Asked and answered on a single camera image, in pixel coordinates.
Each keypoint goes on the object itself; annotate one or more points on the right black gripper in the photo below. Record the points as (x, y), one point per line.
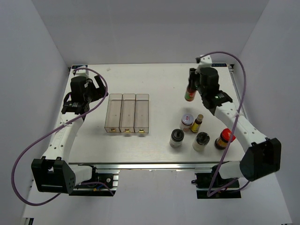
(197, 72)

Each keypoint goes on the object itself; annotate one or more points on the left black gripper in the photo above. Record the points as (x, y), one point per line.
(99, 93)

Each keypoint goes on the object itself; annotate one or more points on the red chili sauce bottle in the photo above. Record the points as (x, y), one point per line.
(191, 90)

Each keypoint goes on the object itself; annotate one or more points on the small yellow label bottle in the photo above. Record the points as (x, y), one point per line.
(197, 123)

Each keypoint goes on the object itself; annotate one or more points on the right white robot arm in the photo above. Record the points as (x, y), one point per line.
(262, 155)

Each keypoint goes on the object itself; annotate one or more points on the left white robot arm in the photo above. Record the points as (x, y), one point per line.
(52, 172)

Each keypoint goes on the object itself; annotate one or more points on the right blue table label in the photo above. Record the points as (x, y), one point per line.
(216, 65)

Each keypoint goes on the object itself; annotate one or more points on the blue table label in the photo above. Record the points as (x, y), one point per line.
(216, 65)
(78, 66)

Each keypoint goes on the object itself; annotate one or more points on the left blue table label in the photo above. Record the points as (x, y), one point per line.
(78, 66)

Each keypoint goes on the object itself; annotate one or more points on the left clear organizer bin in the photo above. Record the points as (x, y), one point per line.
(112, 120)

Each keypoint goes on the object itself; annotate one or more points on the clear organizer bin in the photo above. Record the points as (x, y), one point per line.
(127, 116)
(112, 120)
(141, 123)

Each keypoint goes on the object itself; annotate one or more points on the middle clear organizer bin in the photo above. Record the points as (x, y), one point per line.
(127, 116)

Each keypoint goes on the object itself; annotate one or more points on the right clear organizer bin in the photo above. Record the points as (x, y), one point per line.
(141, 123)

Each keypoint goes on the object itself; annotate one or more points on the white lid sauce jar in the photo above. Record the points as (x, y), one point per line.
(186, 122)

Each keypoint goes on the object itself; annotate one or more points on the black grinder white bottle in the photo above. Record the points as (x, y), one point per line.
(201, 141)

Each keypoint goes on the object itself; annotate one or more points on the black lid spice jar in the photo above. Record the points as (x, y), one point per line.
(176, 138)

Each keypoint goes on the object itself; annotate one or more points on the red lid brown jar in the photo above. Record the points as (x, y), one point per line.
(222, 141)

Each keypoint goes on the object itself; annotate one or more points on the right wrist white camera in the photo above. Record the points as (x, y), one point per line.
(204, 61)

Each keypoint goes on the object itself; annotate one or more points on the wrist white camera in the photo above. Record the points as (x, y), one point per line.
(80, 72)
(204, 61)

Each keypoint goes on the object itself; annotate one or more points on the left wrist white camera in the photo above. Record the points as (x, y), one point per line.
(80, 72)

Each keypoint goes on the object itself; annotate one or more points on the aluminium table front rail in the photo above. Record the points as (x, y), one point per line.
(150, 166)

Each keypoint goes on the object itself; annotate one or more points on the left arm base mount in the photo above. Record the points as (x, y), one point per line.
(103, 182)

